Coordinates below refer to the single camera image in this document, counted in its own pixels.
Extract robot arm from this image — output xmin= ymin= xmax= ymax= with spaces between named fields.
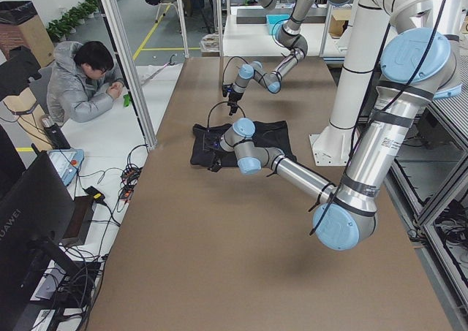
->
xmin=203 ymin=0 xmax=467 ymax=251
xmin=222 ymin=0 xmax=350 ymax=115

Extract aluminium frame post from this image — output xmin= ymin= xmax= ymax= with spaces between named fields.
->
xmin=97 ymin=0 xmax=157 ymax=150

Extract person in grey jacket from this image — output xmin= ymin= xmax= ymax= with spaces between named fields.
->
xmin=46 ymin=41 xmax=124 ymax=126

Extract black printed t-shirt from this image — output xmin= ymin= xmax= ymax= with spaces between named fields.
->
xmin=189 ymin=120 xmax=298 ymax=168

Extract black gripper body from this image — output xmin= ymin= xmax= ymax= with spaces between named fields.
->
xmin=227 ymin=89 xmax=244 ymax=107
xmin=204 ymin=135 xmax=223 ymax=170

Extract white teach pendant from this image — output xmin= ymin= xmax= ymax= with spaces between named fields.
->
xmin=47 ymin=148 xmax=84 ymax=186

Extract power strip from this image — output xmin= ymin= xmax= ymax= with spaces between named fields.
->
xmin=118 ymin=164 xmax=143 ymax=203

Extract black monitor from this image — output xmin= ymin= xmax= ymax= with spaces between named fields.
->
xmin=1 ymin=151 xmax=79 ymax=330

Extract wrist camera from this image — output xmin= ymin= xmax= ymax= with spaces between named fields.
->
xmin=222 ymin=84 xmax=233 ymax=97

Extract green object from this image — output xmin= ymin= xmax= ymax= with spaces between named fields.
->
xmin=123 ymin=94 xmax=132 ymax=107

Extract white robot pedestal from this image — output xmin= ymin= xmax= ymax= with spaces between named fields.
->
xmin=311 ymin=0 xmax=389 ymax=166

